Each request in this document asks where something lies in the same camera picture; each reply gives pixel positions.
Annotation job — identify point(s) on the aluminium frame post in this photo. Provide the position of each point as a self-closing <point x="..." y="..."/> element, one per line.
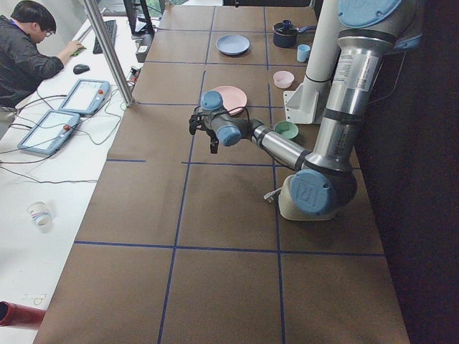
<point x="97" y="23"/>

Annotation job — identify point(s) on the seated person in black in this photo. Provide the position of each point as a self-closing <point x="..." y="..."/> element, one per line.
<point x="23" y="67"/>

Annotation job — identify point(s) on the green bowl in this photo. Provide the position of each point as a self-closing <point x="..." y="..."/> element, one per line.
<point x="287" y="129"/>

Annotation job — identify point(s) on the red cylinder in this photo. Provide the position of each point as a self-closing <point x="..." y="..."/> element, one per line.
<point x="20" y="316"/>

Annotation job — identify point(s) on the pink bowl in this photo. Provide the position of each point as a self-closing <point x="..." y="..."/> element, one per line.
<point x="283" y="79"/>

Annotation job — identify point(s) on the paper cup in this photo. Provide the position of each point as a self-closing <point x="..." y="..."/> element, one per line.
<point x="40" y="215"/>

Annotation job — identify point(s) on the blue plate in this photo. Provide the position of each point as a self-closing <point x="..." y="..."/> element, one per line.
<point x="232" y="44"/>

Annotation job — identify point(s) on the pink plate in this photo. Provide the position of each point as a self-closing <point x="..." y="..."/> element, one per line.
<point x="234" y="99"/>

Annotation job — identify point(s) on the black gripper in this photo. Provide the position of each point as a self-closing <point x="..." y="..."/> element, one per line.
<point x="212" y="137"/>

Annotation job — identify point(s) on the cream toaster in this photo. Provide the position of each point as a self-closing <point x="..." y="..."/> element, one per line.
<point x="291" y="212"/>

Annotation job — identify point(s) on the light blue cup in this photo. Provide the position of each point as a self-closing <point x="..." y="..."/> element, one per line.
<point x="303" y="52"/>

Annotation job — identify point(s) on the teach pendant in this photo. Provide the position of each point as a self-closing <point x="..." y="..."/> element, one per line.
<point x="86" y="97"/>
<point x="50" y="133"/>

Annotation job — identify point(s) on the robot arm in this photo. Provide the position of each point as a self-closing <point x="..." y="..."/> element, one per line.
<point x="352" y="38"/>

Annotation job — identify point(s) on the teach pendant far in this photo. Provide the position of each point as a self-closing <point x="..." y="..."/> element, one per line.
<point x="86" y="97"/>

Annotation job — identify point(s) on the dark blue saucepan with lid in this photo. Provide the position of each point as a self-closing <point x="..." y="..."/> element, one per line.
<point x="285" y="33"/>

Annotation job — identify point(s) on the teach pendant near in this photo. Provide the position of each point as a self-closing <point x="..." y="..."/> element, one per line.
<point x="50" y="133"/>

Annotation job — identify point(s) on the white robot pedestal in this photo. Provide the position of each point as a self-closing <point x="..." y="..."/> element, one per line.
<point x="306" y="104"/>

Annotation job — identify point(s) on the black computer mouse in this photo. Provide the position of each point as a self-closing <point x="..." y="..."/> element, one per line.
<point x="80" y="68"/>

